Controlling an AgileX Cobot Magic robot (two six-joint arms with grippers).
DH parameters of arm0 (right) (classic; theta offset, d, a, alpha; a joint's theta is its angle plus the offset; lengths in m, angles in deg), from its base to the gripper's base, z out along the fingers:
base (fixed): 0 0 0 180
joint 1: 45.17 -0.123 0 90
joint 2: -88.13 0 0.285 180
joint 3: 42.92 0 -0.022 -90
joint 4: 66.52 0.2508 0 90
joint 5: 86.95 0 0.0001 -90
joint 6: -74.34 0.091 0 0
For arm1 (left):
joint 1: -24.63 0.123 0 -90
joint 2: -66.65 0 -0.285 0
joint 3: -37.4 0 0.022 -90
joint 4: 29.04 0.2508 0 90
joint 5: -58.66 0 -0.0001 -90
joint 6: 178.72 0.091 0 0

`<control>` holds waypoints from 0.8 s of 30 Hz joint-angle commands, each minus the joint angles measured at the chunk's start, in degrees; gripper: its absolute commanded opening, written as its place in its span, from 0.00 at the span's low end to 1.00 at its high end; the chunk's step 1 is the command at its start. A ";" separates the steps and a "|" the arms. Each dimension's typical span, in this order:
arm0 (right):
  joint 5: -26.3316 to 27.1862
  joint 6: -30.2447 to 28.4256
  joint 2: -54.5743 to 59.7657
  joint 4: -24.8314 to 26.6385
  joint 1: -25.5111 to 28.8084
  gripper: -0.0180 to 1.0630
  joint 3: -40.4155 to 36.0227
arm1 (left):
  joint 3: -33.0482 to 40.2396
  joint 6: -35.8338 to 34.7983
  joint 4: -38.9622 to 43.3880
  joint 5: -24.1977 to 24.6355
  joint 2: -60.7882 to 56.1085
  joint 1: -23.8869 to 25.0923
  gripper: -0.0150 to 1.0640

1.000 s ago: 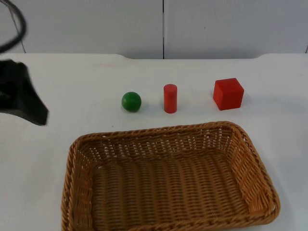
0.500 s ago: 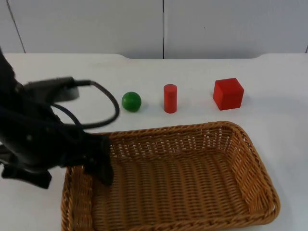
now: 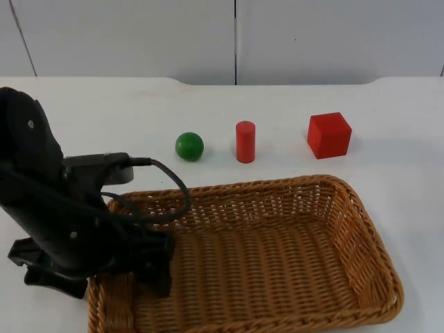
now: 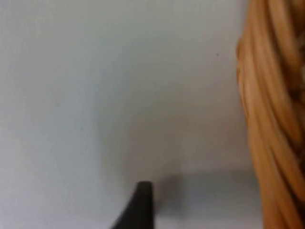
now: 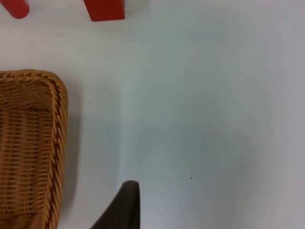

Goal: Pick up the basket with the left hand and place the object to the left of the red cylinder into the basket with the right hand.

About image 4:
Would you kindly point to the brown wicker basket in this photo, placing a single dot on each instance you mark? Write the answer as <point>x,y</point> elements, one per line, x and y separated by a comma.
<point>274,119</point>

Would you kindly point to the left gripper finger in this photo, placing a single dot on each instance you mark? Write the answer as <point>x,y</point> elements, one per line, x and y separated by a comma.
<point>140,210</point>

